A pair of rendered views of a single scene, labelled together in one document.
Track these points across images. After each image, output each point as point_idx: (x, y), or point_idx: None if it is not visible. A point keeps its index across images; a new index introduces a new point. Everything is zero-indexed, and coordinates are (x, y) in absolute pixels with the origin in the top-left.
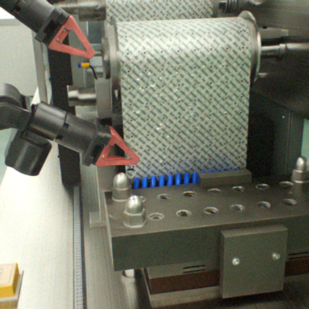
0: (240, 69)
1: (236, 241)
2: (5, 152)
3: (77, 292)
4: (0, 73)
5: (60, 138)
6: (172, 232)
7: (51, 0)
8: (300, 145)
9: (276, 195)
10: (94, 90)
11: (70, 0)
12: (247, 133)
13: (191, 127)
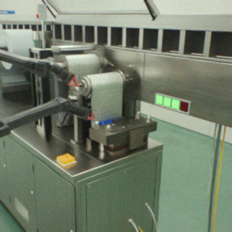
0: (120, 87)
1: (133, 133)
2: (60, 119)
3: (91, 157)
4: None
5: (77, 112)
6: (119, 133)
7: None
8: (133, 108)
9: (135, 121)
10: (76, 97)
11: None
12: None
13: (108, 105)
